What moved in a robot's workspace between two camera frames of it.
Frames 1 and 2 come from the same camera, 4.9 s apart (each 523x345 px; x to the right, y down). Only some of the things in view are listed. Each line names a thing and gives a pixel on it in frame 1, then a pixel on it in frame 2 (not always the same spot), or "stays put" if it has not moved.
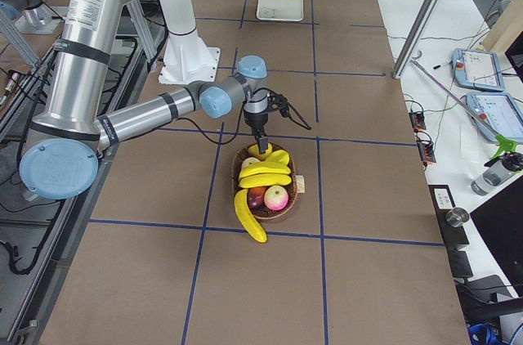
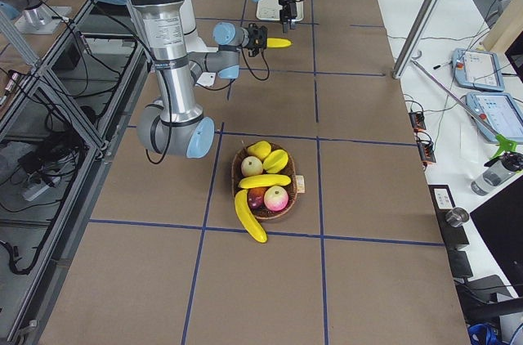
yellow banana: x=265 y=167 → x=278 y=42
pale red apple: x=248 y=160 stays put
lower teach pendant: x=500 y=111 stays put
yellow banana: x=247 y=217 stays put
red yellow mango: x=256 y=196 stays put
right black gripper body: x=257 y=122 → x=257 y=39
